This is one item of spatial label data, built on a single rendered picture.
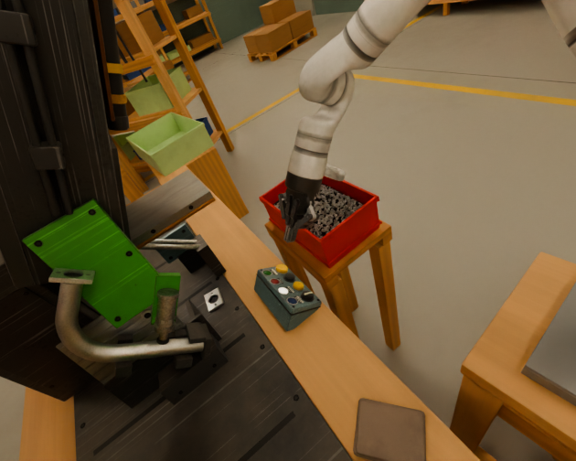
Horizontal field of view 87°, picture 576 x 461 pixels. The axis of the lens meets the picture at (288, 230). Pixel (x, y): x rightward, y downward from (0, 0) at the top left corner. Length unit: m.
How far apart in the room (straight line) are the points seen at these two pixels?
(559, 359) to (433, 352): 0.97
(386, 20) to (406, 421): 0.58
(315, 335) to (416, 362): 0.98
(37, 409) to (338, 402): 0.72
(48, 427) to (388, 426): 0.73
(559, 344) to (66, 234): 0.81
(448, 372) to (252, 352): 1.06
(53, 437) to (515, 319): 0.97
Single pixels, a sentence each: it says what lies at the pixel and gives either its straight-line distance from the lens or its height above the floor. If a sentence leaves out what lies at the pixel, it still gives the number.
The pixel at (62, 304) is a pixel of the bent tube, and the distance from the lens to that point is 0.59.
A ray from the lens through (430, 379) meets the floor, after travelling 1.55.
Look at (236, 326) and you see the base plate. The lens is 0.72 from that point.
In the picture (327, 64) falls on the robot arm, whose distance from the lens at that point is 0.57.
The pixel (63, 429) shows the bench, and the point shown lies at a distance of 0.92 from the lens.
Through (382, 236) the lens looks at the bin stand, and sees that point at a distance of 0.93.
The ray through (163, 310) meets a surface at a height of 1.07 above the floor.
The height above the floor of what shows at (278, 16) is 0.52.
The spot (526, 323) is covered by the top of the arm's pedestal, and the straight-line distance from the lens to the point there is 0.73.
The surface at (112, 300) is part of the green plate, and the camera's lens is 0.63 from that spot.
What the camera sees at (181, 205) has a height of 1.13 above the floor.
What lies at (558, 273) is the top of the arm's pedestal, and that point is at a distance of 0.81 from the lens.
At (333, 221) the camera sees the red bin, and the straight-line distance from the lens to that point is 0.87.
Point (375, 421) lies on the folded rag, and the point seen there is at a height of 0.93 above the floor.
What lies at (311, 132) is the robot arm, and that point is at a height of 1.21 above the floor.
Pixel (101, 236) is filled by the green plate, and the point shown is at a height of 1.22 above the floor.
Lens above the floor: 1.47
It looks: 42 degrees down
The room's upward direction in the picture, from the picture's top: 23 degrees counter-clockwise
